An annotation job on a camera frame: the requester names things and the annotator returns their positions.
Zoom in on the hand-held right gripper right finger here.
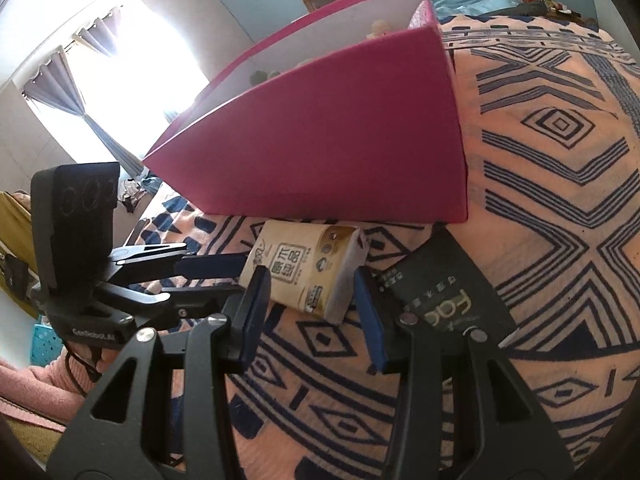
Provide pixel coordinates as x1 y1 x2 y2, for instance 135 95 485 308
353 266 576 480

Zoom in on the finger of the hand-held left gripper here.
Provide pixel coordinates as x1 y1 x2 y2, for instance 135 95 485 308
99 282 243 332
102 242 251 283

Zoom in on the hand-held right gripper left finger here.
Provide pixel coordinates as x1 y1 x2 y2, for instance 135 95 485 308
45 266 272 480

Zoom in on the beige tissue pack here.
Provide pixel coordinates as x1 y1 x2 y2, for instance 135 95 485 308
239 219 370 323

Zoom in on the pink fabric storage box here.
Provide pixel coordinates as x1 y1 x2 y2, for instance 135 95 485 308
141 0 471 226

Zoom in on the person's left forearm pink sleeve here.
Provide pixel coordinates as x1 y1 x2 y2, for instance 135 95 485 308
0 352 108 423

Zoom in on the yellow cloth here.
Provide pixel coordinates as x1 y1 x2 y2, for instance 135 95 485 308
0 190 41 318

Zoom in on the pile of clothes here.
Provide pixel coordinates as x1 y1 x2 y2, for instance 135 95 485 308
117 175 161 211

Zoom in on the black packet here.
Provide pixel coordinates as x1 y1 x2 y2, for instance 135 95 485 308
381 232 517 351

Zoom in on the blue plastic basket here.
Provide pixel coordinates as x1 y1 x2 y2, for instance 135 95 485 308
32 322 71 368

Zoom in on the grey curtain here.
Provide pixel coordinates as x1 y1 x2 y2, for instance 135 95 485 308
22 50 146 176
75 5 123 58

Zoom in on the orange and navy patterned blanket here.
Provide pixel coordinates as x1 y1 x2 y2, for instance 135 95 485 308
135 12 640 471

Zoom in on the pink knitted teddy bear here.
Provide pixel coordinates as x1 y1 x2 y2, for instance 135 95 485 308
365 19 393 41

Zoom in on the dark cloth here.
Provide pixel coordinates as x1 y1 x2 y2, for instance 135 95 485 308
500 2 551 17

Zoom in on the black cable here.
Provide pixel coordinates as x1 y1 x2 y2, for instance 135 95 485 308
65 352 101 386

